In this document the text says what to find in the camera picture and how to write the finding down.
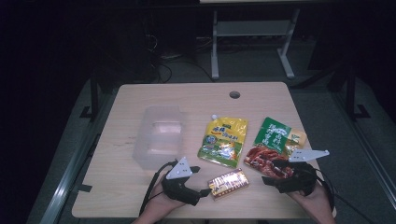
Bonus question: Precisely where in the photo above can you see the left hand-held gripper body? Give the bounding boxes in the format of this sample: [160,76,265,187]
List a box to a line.
[160,156,203,207]

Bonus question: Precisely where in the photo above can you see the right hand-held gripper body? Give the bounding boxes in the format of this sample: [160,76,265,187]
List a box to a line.
[274,148,331,198]

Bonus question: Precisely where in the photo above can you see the red and yellow seasoning box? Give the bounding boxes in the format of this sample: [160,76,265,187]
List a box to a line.
[207,168,250,202]

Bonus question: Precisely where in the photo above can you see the yellow seasoning pouch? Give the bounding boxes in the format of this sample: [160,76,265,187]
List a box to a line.
[196,114,249,169]

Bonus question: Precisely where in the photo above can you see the clear plastic container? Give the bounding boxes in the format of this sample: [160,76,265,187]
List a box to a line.
[132,105,185,171]

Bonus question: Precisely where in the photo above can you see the person's left hand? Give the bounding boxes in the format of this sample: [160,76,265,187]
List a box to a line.
[140,178,188,224]

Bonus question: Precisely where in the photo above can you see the person's right hand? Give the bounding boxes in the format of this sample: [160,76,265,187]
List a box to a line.
[286,180,336,224]

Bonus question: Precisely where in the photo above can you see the green and red food packet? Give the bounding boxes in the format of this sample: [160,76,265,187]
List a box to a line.
[243,116,308,180]

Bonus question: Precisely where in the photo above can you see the black table edge clip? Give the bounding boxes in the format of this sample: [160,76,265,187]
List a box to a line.
[72,183,93,194]

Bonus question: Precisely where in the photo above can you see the black metal stand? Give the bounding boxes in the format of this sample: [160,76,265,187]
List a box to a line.
[326,60,372,123]
[78,76,101,123]

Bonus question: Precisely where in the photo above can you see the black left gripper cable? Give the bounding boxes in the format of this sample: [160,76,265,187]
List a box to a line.
[138,160,179,217]

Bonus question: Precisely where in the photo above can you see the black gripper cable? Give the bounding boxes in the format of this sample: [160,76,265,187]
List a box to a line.
[312,167,375,224]
[138,160,179,217]

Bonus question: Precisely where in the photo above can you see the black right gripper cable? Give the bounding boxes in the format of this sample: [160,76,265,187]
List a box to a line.
[312,167,375,224]

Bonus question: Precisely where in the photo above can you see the aluminium rail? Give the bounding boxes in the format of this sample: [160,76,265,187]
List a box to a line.
[38,88,120,224]
[328,91,396,203]

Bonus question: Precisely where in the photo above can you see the black floor cables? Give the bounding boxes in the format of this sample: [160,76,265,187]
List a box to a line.
[146,32,217,84]

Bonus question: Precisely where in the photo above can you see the white metal frame stand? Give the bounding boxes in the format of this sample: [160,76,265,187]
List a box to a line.
[210,7,302,80]

